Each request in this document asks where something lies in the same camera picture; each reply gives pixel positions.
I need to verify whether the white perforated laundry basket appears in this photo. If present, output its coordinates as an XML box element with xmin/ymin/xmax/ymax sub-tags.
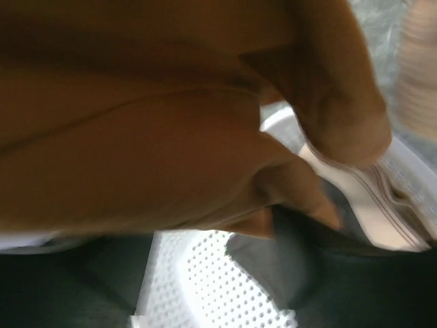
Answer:
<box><xmin>133</xmin><ymin>107</ymin><xmax>436</xmax><ymax>327</ymax></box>

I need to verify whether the grey beige-banded underwear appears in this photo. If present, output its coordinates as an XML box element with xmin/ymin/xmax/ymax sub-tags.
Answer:
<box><xmin>298</xmin><ymin>144</ymin><xmax>436</xmax><ymax>252</ymax></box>

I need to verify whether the orange-brown underwear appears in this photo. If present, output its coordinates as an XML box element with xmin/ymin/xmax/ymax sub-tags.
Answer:
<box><xmin>1</xmin><ymin>1</ymin><xmax>392</xmax><ymax>236</ymax></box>

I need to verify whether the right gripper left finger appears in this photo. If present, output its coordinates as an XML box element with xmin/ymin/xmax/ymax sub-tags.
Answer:
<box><xmin>1</xmin><ymin>235</ymin><xmax>153</xmax><ymax>328</ymax></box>

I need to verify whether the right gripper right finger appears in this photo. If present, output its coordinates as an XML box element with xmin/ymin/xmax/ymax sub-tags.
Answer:
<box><xmin>226</xmin><ymin>206</ymin><xmax>436</xmax><ymax>327</ymax></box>

